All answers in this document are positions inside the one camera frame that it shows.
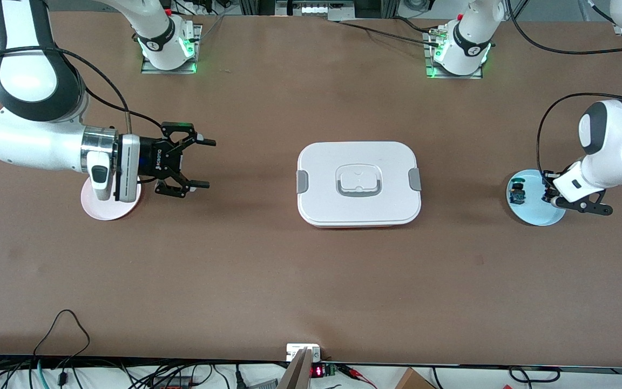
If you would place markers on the red clip lead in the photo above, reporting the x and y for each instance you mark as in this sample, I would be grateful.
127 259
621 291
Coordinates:
357 374

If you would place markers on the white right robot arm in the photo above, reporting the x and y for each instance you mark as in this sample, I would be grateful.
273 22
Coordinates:
30 140

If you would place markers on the pink round plate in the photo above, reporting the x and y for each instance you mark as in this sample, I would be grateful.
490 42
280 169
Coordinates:
103 210

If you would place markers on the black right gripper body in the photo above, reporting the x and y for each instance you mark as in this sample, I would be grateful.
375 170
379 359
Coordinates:
153 158

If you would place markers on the aluminium camera post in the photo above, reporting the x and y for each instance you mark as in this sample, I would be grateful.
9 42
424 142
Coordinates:
297 373

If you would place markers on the blue and black switch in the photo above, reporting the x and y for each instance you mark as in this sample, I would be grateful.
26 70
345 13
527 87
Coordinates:
517 192

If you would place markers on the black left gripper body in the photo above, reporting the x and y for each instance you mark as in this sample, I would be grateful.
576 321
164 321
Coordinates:
548 182

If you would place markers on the light blue round plate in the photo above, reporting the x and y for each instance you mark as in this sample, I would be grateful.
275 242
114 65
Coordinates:
535 208

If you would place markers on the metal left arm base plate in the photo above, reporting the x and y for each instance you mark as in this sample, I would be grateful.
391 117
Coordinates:
435 75

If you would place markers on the white lunch box grey clips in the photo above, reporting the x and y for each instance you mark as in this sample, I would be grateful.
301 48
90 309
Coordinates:
359 208

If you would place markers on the small white bracket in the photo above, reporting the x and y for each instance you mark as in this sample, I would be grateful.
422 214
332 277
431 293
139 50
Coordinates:
296 350

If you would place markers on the white power strip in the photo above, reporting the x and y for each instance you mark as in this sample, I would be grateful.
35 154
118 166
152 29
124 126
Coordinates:
316 9

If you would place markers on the red digit display module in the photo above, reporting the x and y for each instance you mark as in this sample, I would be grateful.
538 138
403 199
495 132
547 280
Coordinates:
319 371

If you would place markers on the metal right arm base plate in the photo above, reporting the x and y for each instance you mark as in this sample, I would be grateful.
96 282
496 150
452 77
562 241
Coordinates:
151 70

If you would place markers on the brown cardboard box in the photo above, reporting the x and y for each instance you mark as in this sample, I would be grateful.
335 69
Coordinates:
413 381

